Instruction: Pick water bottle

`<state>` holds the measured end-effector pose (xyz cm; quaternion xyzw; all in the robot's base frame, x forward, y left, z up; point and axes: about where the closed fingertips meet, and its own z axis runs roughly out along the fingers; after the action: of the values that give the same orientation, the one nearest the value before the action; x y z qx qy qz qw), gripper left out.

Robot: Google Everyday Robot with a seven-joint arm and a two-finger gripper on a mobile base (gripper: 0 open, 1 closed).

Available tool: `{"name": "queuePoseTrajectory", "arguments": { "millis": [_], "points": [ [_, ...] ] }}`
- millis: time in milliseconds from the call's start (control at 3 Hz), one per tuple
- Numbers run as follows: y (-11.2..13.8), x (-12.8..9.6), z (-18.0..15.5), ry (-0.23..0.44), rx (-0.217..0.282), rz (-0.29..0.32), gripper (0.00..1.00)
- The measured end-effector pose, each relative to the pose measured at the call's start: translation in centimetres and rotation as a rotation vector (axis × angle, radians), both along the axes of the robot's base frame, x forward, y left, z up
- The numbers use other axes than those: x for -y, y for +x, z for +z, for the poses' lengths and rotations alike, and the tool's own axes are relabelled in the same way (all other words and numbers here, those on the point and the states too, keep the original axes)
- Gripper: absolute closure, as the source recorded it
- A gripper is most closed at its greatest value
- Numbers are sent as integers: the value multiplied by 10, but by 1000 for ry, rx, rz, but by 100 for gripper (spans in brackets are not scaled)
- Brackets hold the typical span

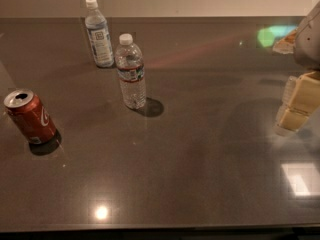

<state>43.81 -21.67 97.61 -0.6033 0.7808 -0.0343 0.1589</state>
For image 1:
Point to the red cola can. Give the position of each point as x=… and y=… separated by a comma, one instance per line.
x=28, y=113

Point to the clear water bottle red label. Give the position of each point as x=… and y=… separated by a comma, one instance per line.
x=130, y=68

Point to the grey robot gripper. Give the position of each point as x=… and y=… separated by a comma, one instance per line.
x=308, y=40

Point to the water bottle blue white label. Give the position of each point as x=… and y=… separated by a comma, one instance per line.
x=99, y=36

